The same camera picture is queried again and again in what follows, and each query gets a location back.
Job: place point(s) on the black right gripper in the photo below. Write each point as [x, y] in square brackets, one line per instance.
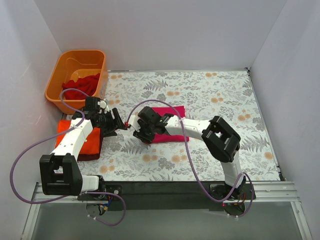
[142, 128]

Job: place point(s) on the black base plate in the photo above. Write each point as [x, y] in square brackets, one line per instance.
[115, 189]
[220, 191]

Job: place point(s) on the aluminium frame rail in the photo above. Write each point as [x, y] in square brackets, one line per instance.
[188, 194]

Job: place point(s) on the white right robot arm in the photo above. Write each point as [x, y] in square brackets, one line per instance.
[221, 140]

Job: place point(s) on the orange plastic bin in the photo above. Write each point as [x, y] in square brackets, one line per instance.
[72, 65]

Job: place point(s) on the folded dark red t shirt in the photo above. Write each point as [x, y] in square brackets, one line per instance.
[86, 158]

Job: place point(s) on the magenta t shirt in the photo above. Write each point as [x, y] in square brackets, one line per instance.
[163, 138]

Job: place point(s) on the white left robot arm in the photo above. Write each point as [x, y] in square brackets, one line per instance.
[59, 171]

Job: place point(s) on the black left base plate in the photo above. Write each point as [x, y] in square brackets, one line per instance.
[115, 189]

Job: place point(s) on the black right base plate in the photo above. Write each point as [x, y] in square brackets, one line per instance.
[220, 191]

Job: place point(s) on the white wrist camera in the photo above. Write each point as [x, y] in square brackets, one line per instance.
[132, 122]
[103, 106]

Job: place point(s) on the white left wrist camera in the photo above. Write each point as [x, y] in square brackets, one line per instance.
[103, 106]

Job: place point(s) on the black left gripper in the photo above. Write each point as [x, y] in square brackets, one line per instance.
[111, 120]

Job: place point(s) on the floral patterned table mat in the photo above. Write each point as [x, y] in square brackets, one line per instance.
[204, 94]

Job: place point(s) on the folded orange t shirt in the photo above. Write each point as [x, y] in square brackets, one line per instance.
[94, 140]

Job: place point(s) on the red t shirt in bin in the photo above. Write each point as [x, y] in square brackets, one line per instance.
[87, 85]

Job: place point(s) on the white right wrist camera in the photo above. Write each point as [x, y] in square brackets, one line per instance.
[132, 122]

